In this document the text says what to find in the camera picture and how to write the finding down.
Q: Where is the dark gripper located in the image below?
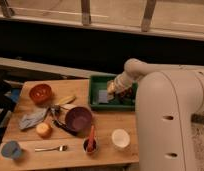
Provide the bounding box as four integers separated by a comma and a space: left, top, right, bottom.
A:
107, 80, 133, 101

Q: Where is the blue-grey eraser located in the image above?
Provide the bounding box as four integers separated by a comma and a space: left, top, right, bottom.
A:
98, 90, 108, 103

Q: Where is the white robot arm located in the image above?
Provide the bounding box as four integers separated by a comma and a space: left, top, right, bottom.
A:
107, 58, 204, 171

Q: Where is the green plastic tray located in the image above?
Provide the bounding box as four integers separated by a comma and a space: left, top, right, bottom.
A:
88, 75, 138, 111

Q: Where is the purple bowl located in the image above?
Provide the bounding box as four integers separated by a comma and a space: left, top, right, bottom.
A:
65, 107, 92, 132

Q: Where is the white cup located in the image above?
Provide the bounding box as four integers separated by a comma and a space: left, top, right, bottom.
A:
111, 129, 130, 150

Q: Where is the yellow banana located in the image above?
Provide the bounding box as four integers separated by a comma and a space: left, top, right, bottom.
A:
55, 95, 76, 105

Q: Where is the dark cup with red utensil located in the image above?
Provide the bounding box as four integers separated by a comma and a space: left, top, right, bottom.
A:
83, 125, 97, 155

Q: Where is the orange-red bowl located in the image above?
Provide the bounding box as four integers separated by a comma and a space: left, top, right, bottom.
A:
29, 84, 52, 104

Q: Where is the yellow round fruit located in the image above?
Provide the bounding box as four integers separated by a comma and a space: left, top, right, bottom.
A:
36, 123, 52, 137

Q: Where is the grey cloth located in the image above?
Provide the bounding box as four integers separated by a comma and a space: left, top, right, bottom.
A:
19, 108, 47, 130

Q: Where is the blue cup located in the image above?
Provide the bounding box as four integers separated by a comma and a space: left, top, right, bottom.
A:
1, 141, 22, 159

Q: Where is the black handled tool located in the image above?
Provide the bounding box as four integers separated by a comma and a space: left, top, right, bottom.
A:
50, 106, 77, 136

